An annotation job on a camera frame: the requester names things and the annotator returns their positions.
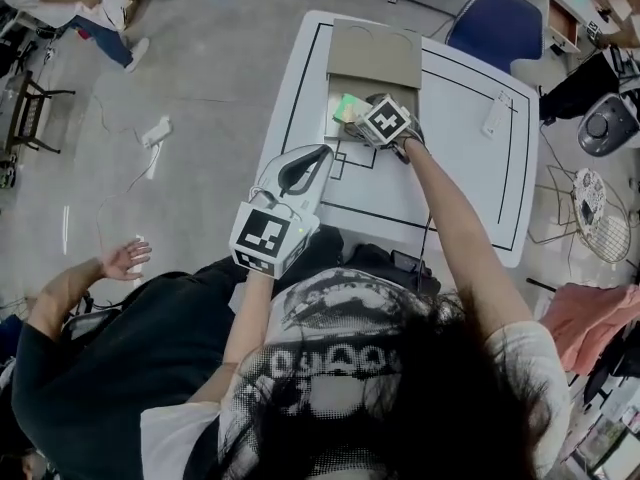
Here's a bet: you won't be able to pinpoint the person's right forearm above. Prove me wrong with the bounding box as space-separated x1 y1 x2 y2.
402 136 535 331

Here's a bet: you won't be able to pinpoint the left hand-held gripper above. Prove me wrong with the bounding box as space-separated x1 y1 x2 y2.
228 143 335 281

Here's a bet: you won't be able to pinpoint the gold wire chair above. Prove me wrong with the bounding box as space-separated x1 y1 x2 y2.
527 163 633 265

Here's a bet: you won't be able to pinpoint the grey round appliance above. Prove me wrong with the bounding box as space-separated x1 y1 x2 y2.
576 92 640 158

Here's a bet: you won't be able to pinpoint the pink cloth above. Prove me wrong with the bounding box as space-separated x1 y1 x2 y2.
539 282 640 377

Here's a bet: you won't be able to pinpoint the small green package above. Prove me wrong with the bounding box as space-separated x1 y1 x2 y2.
331 93 369 124

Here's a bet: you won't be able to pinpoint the small wooden box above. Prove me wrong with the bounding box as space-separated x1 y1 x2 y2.
545 0 584 53

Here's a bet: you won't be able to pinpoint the white power strip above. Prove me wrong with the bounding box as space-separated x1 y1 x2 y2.
140 114 173 150

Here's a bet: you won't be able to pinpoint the brown cardboard container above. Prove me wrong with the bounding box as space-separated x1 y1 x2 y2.
323 17 424 142

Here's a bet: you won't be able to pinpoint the person's printed white t-shirt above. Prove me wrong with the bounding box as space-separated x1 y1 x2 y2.
140 265 571 480

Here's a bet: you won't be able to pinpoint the white power strip cable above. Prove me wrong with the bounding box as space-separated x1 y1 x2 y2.
94 142 162 254

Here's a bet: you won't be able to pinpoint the person's black trousers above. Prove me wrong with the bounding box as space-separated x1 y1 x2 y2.
193 225 443 299

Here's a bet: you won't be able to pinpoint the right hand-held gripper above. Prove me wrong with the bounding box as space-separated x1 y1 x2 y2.
344 92 426 155

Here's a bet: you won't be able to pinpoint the white remote control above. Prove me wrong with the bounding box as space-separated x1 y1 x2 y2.
480 89 514 139

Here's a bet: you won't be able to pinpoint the blue chair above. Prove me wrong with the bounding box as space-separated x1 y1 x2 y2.
444 0 545 77

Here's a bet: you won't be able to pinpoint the black metal stool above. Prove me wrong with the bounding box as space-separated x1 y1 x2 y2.
3 69 77 155

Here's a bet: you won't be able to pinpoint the thin black cable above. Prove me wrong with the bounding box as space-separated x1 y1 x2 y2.
417 210 435 289

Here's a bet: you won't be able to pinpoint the black device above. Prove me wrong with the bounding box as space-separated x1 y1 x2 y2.
389 249 417 275

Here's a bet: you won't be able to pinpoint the person's left forearm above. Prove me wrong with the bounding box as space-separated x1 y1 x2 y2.
221 266 275 369

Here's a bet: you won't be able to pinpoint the patterned round cushion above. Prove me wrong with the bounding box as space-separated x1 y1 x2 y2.
571 167 609 235

